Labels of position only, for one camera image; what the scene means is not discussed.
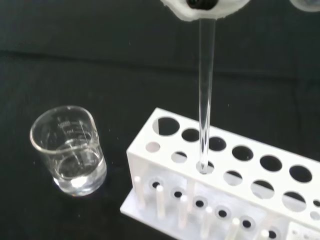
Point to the small glass beaker with water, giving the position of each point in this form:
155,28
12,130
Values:
75,175

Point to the black bench cloth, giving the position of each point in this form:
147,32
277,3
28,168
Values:
100,50

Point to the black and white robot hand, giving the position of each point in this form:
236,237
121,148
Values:
200,13

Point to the white test tube rack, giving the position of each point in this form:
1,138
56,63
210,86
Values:
190,180

